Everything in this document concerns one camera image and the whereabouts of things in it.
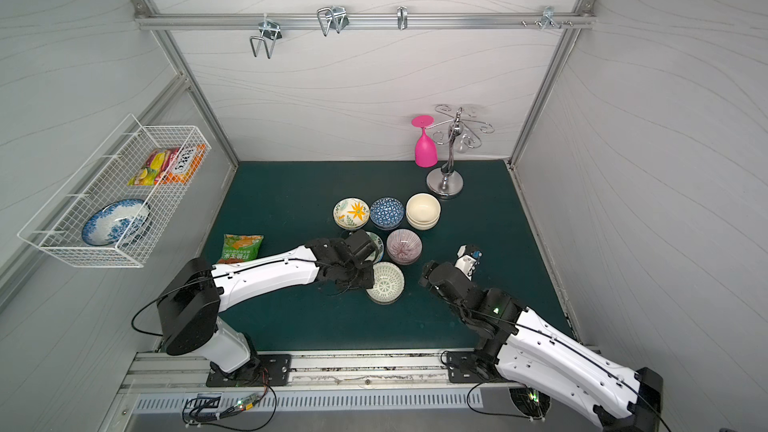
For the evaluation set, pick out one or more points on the green leaf bowl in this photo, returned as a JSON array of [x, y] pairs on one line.
[[378, 243]]

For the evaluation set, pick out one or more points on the blue triangle bowl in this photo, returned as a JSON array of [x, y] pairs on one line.
[[387, 213]]

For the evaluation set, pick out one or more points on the chrome glass holder stand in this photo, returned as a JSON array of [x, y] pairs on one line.
[[461, 130]]

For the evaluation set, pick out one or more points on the pink plastic goblet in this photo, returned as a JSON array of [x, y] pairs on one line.
[[425, 150]]

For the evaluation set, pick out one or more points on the colourful snack packet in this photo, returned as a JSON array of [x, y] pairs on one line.
[[176, 165]]

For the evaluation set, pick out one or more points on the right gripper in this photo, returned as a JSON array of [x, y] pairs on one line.
[[437, 274]]

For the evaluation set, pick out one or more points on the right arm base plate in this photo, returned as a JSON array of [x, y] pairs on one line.
[[470, 367]]

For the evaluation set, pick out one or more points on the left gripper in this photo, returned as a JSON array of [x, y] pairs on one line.
[[363, 250]]

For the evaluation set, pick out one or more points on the aluminium cross rail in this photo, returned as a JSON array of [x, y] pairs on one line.
[[148, 19]]

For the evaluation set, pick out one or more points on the yellow flower bowl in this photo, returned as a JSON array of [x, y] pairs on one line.
[[351, 213]]

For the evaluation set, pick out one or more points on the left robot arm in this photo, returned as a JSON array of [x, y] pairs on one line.
[[190, 307]]

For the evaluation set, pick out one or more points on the double metal hook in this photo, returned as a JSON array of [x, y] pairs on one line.
[[269, 32]]

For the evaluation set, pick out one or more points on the blue white porcelain bowl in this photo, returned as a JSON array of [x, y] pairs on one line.
[[124, 221]]

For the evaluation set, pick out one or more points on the cream bowl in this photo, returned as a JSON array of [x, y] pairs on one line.
[[423, 211]]

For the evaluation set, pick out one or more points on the white wire basket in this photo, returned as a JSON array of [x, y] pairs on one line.
[[55, 229]]

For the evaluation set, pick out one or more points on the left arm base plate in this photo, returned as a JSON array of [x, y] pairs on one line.
[[264, 369]]

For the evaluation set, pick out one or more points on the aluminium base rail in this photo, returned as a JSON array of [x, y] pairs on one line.
[[307, 370]]

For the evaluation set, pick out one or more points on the pink striped bowl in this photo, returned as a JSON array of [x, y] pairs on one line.
[[404, 247]]

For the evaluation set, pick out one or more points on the metal hook centre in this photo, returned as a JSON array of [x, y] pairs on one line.
[[333, 18]]

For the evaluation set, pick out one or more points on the metal hook right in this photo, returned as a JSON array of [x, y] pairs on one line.
[[547, 20]]

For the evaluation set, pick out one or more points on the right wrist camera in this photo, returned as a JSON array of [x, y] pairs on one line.
[[468, 258]]

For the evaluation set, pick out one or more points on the green lattice bowl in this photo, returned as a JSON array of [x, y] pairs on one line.
[[388, 285]]

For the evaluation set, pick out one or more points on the small metal hook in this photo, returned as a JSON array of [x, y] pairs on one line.
[[402, 18]]

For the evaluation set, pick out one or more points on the green snack bag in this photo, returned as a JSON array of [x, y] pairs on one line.
[[240, 248]]

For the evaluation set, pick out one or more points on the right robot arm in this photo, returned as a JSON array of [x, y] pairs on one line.
[[517, 345]]

